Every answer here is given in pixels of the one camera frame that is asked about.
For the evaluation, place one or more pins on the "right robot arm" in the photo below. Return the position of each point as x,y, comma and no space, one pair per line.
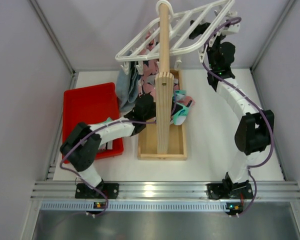
254,136

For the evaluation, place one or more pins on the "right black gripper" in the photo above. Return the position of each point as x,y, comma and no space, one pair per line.
200,28

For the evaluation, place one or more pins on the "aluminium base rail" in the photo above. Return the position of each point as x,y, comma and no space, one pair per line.
160,196

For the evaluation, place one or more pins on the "white clip sock hanger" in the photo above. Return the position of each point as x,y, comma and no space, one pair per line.
179,31

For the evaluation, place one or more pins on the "blue grey sock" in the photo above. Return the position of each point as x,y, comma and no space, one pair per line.
126,88

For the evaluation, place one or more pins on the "teal patterned sock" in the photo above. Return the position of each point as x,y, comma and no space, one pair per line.
179,117

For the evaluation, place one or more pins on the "wooden stand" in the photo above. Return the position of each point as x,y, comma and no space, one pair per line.
163,141

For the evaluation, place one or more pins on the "pink patterned sock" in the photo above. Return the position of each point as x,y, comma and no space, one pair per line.
146,82
180,97

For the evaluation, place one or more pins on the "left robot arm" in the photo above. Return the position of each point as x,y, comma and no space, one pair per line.
82,145

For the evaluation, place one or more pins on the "red plastic tray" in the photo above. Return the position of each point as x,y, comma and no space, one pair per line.
90,105

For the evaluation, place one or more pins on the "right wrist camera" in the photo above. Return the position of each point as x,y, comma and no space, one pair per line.
234,26

